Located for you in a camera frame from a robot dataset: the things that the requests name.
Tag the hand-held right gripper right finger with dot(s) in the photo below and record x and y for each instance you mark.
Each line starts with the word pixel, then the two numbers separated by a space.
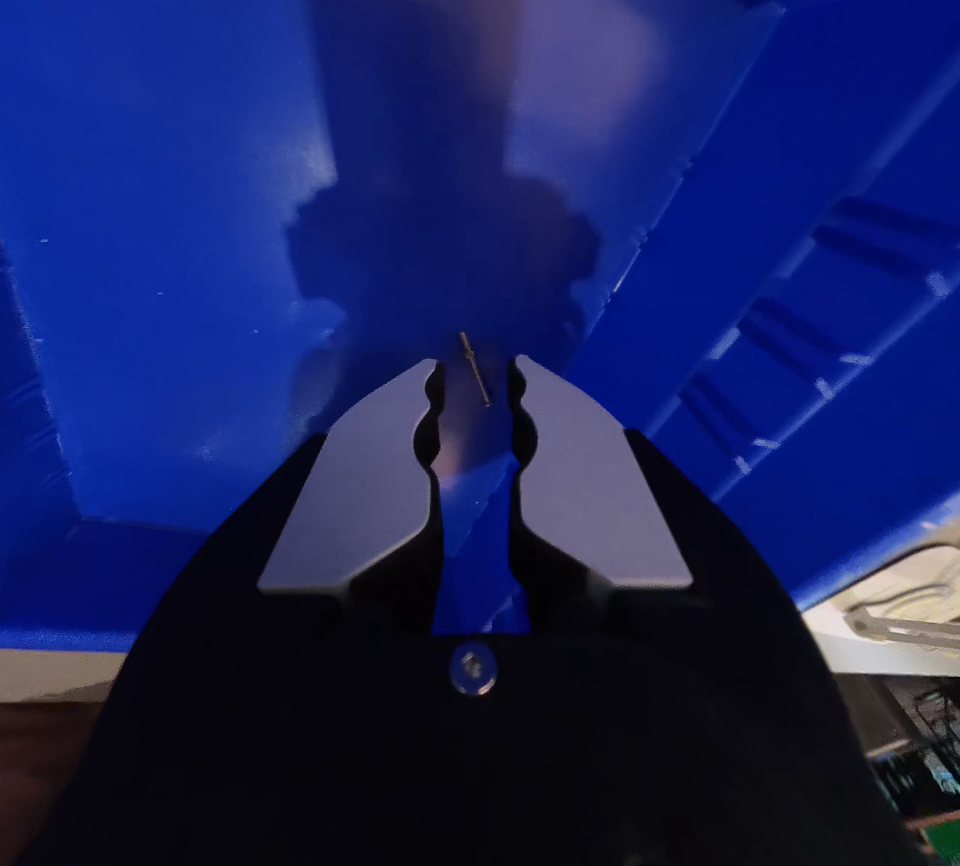
pixel 592 499

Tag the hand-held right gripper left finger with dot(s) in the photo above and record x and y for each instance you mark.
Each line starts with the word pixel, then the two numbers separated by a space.
pixel 360 499

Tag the silver bolt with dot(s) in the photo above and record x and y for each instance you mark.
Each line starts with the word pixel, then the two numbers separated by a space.
pixel 480 382

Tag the blue plastic bin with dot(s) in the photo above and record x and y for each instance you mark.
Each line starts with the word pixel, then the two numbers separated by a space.
pixel 150 131

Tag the white stand base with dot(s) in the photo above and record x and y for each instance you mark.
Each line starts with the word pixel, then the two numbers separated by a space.
pixel 840 633

